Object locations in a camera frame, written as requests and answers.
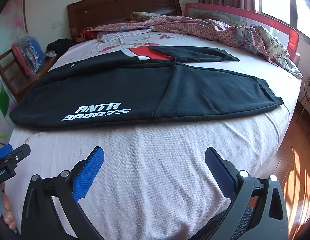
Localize black Anta sports pants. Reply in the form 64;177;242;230
10;46;283;131

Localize person's left hand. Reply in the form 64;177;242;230
2;192;17;230

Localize white floral bed sheet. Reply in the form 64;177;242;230
5;33;302;239

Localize wooden chair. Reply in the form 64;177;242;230
0;49;58;102

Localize plastic bag of clothes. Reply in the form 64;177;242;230
11;29;44;76

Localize black clothes pile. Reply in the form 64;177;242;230
46;38;77;57

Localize floral wardrobe sliding door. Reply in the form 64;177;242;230
0;0;28;153

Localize pink patterned quilt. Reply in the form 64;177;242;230
76;11;303;80

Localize red pillow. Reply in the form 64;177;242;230
85;31;97;40

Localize dark wooden headboard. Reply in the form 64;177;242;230
67;0;182;40

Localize white wall socket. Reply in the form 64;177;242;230
52;20;63;29

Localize red mesh bed rail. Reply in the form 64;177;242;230
185;3;299;62

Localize window with frame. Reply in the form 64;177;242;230
252;0;310;46

